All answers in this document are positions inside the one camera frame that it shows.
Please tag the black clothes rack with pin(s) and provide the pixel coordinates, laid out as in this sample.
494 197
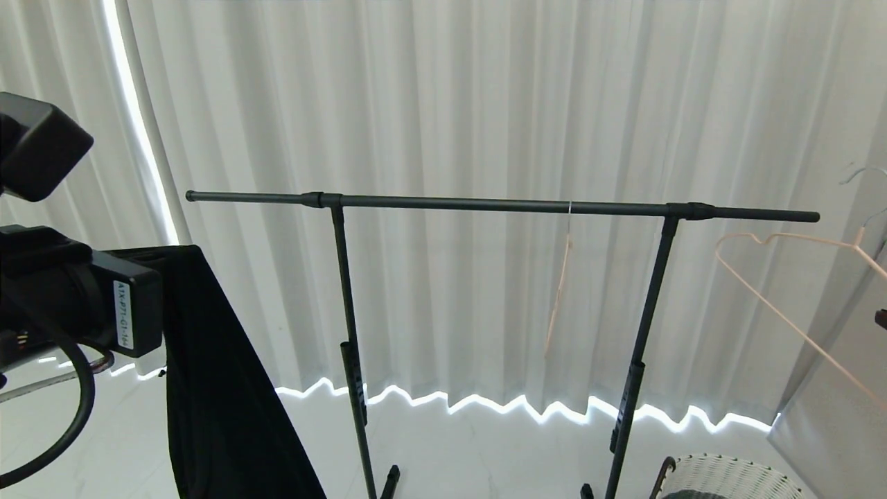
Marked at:
485 204

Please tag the black garment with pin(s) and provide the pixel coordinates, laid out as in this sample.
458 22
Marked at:
222 388

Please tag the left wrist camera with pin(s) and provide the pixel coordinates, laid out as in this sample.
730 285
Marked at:
41 145

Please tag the pink clothes hanger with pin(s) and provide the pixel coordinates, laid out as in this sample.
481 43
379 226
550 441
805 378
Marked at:
804 241
558 305

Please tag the white curtain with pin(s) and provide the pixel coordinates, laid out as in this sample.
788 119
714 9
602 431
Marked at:
485 104

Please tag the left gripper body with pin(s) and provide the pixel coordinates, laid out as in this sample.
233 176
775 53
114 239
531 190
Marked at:
69 298

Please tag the white laundry basket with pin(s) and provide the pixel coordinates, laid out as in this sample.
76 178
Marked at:
734 478

